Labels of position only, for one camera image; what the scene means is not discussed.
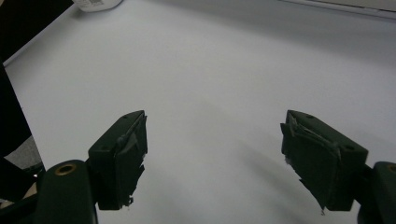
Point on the white plastic container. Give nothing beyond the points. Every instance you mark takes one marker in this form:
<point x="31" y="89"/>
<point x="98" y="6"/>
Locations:
<point x="96" y="4"/>

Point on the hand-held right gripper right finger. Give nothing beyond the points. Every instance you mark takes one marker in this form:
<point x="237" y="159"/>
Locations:
<point x="323" y="161"/>

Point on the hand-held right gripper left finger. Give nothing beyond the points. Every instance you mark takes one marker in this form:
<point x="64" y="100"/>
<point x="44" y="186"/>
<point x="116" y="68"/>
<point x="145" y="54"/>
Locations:
<point x="118" y="165"/>

